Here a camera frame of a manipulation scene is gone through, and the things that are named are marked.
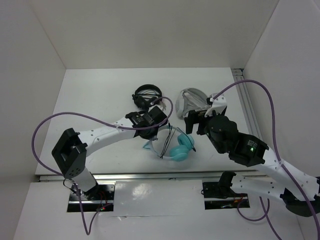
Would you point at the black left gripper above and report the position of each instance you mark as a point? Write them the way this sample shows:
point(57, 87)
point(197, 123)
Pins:
point(151, 136)

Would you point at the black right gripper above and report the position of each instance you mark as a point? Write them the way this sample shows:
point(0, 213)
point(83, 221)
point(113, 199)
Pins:
point(200, 116)

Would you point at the teal cat-ear headphones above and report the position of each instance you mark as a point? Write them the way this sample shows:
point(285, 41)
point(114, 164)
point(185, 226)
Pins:
point(179, 153)

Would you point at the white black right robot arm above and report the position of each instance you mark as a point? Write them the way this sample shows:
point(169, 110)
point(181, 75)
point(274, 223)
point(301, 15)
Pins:
point(298, 191)

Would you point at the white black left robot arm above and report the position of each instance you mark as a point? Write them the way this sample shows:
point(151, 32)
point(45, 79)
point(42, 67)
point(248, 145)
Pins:
point(72, 149)

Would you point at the grey white headphones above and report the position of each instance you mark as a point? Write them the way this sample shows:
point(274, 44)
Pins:
point(190, 99)

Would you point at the black headphones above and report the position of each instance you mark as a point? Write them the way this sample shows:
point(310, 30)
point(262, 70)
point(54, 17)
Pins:
point(146, 96)

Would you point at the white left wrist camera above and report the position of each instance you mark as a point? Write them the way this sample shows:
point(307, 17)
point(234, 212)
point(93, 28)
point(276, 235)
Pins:
point(160, 103)

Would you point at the aluminium side rail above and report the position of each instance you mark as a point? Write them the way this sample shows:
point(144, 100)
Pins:
point(247, 107)

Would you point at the aluminium front rail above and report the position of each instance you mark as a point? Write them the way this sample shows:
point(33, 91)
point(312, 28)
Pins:
point(155, 176)

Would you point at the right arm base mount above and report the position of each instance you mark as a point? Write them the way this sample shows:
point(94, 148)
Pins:
point(216, 198)

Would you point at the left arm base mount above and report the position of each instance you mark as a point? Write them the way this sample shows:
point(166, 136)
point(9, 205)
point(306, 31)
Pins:
point(102, 200)

